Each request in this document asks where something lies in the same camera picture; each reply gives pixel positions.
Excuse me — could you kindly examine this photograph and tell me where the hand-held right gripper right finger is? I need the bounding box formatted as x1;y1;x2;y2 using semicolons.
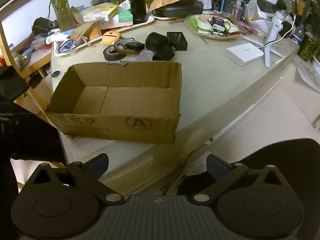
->
190;154;291;205

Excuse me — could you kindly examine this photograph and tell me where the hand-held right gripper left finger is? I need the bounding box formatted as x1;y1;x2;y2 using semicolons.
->
26;153;125;206

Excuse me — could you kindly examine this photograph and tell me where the cardboard box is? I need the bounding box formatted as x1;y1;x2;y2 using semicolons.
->
45;61;182;145

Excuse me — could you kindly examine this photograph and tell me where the black tape roll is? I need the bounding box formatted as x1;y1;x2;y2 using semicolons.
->
103;45;125;62

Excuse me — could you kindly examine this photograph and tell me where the amber tape roll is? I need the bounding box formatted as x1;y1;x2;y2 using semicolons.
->
114;40;145;56

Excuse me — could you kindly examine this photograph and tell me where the silver metal case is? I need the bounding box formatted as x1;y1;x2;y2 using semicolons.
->
136;50;153;62

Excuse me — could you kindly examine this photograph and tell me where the small black box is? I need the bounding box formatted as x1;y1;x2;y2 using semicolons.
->
125;42;145;51

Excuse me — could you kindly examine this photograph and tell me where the black rounded block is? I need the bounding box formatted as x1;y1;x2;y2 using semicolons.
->
152;46;175;62

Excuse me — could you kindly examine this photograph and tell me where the yellow animal-shaped case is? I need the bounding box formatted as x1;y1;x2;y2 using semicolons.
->
102;30;133;45

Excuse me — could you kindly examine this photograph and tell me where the black power adapter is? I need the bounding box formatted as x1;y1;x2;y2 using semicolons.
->
167;31;188;52

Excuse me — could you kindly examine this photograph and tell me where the black cylindrical case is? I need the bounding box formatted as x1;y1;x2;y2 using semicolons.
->
145;32;168;52

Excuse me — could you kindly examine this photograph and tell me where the wooden side table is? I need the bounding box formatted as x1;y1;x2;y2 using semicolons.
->
0;22;54;79

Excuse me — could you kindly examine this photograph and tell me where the white blue printed packet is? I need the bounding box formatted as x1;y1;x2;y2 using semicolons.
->
46;29;75;44

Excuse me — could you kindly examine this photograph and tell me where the black round device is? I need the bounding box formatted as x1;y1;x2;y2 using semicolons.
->
32;17;58;34

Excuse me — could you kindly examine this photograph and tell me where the white power bank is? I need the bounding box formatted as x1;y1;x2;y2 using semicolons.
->
225;42;264;66

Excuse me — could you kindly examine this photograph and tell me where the orange sachet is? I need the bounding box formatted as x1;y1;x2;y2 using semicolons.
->
89;27;102;39

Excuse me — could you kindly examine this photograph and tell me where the brown paper bag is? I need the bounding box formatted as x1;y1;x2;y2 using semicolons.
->
70;6;84;24

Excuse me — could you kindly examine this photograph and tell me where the clear glass plate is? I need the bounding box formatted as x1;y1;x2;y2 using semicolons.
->
185;14;250;41

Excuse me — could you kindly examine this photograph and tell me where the tall ribbed glass vase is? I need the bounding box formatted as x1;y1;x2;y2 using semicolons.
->
46;0;78;32

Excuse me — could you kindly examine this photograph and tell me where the yellow medicine box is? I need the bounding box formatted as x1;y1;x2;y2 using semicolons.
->
82;4;118;22

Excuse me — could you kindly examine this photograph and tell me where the green wipes packet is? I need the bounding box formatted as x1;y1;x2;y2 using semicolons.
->
224;19;238;33
188;15;213;34

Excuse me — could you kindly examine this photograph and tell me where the black printed carton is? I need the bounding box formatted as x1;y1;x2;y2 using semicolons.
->
212;16;227;34

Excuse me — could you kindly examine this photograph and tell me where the white tripod gimbal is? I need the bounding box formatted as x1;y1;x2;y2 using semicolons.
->
242;0;300;68

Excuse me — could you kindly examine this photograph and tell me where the patterned green glass jar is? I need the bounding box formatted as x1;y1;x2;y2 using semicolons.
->
297;32;318;62

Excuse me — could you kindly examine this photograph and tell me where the green tissue pack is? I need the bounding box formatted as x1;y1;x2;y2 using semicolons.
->
117;10;133;23

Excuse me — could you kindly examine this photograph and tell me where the white tray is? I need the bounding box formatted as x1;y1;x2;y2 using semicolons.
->
51;12;156;57

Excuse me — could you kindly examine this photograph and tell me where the clear soda bottle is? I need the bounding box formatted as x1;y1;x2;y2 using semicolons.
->
291;25;305;46

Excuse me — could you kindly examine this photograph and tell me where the pink soap bottle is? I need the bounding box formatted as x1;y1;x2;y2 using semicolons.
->
232;1;244;19

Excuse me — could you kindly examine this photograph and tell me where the white crumpled bag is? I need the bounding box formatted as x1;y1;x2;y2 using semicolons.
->
246;0;268;27

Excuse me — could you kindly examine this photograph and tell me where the black zip case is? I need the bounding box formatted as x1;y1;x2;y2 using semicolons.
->
152;0;204;18

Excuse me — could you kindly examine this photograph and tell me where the blue tall carton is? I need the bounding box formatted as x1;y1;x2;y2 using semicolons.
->
222;0;235;13

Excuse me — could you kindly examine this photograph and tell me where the black thermos bottle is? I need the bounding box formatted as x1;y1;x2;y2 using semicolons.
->
129;0;147;25

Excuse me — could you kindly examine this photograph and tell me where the burlap drawstring pouch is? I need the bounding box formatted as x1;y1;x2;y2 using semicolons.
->
69;20;102;47

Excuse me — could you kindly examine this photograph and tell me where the rainbow ribbon cable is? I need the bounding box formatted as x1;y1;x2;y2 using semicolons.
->
220;12;250;34
169;16;187;25

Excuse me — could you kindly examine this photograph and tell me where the white cable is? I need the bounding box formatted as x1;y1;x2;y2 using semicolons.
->
255;12;298;49

